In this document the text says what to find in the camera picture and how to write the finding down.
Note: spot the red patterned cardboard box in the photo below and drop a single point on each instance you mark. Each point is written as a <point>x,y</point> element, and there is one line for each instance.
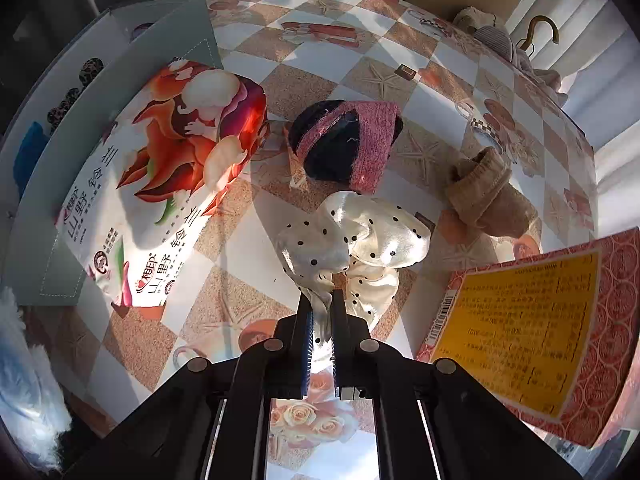
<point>555,337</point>

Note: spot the pile of clothes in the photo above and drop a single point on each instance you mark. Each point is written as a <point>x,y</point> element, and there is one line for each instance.
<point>489,30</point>

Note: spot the white cardboard storage box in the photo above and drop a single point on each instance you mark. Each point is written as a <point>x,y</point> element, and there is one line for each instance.
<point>134,41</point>

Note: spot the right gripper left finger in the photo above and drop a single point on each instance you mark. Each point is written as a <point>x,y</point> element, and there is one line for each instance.
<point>293,363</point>

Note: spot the light blue fluffy item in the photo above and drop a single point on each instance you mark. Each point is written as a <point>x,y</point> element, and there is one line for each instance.
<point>32,403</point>

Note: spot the leopard print scrunchie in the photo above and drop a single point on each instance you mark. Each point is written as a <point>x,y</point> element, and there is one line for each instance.
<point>89,70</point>

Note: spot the beige knit sock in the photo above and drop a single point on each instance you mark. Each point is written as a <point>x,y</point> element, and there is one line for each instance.
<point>480,191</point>

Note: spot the blue cloth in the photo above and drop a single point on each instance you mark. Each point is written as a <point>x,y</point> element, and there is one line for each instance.
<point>31,148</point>

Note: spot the pink black knit sock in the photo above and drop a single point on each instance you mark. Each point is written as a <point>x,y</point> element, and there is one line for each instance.
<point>346,142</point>

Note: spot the white polka dot scrunchie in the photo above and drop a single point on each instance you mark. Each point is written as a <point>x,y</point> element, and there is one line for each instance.
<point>366,240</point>

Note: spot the floral tissue pack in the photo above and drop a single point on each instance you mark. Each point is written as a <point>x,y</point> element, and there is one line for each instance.
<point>148,188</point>

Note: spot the checkered patterned tablecloth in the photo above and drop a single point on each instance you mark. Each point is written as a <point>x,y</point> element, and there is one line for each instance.
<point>245,197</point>

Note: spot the white curtain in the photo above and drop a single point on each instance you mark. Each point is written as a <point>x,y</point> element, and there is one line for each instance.
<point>598,60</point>

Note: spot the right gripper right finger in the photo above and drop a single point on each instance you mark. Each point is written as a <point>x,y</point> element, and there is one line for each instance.
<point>352,374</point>

